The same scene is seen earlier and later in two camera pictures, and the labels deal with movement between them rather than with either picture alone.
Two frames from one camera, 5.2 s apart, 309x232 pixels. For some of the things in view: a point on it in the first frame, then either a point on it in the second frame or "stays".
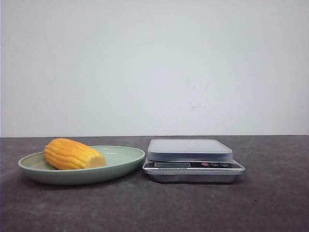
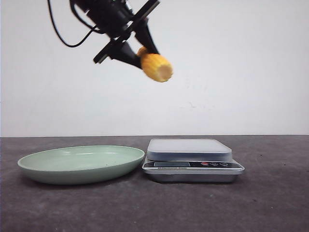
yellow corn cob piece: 63,154 → 155,65
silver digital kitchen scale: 191,161 stays
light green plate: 68,162 stays
